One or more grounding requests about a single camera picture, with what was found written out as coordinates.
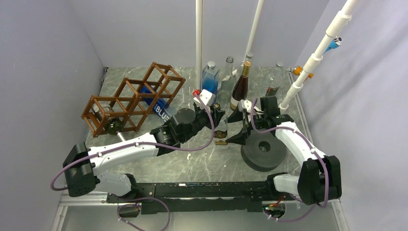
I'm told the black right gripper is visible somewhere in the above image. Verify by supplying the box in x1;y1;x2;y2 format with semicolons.
224;104;268;145

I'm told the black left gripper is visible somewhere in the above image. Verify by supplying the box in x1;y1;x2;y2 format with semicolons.
181;103;225;142

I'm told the clear bottle black cap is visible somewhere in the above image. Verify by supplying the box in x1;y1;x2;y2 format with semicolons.
214;115;229;149

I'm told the blue label clear bottle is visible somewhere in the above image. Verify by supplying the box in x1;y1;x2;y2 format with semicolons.
140;86;175;122

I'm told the dark wine bottle gold cap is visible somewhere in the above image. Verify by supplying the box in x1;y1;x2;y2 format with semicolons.
230;61;251;110

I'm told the tall clear bottle black label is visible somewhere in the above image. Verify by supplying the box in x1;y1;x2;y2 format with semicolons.
218;56;234;99

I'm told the dark bottle silver cap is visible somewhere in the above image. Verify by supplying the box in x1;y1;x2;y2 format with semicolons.
92;104;126;141

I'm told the clear bottle red black label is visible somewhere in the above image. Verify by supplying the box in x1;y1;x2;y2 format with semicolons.
235;52;256;77

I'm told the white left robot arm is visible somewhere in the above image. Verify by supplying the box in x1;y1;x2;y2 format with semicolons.
63;105;225;202

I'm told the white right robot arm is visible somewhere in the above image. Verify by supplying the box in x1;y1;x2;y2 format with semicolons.
227;96;342;206

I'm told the brown wooden wine rack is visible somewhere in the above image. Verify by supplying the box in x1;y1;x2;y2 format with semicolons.
81;62;186;138

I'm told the black round perforated speaker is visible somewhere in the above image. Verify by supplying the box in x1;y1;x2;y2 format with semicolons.
241;132;288;172

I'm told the orange clip on pipe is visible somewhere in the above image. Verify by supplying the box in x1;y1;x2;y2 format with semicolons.
291;66;314;78

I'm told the blue clip on pipe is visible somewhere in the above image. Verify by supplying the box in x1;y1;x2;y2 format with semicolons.
324;36;343;53

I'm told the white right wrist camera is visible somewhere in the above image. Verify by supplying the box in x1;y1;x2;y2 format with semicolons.
237;100;252;115

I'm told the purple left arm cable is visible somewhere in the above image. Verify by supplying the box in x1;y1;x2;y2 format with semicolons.
50;94;216;192

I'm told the clear bottle by right wall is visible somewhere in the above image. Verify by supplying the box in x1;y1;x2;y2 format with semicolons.
259;62;285;97

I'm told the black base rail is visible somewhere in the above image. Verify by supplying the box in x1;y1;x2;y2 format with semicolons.
106;181;293;215

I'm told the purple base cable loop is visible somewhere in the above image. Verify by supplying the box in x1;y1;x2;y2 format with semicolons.
116;197;171;231

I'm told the white PVC pipe frame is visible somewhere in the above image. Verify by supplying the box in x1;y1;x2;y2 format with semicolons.
196;0;357;110

